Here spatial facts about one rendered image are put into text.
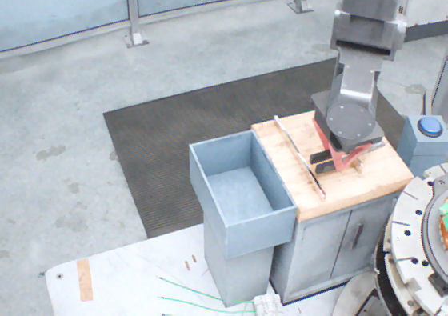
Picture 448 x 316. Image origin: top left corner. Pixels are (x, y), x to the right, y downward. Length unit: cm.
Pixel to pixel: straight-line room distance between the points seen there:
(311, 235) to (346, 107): 30
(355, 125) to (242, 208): 31
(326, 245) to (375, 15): 44
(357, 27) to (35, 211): 178
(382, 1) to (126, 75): 226
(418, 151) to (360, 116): 39
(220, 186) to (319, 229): 18
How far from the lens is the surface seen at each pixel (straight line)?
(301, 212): 79
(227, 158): 92
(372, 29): 64
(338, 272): 103
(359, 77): 63
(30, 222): 222
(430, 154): 102
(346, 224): 90
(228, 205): 89
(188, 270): 106
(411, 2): 306
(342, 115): 63
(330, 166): 81
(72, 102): 268
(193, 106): 255
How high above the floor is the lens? 168
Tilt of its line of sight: 46 degrees down
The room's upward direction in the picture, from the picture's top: 1 degrees clockwise
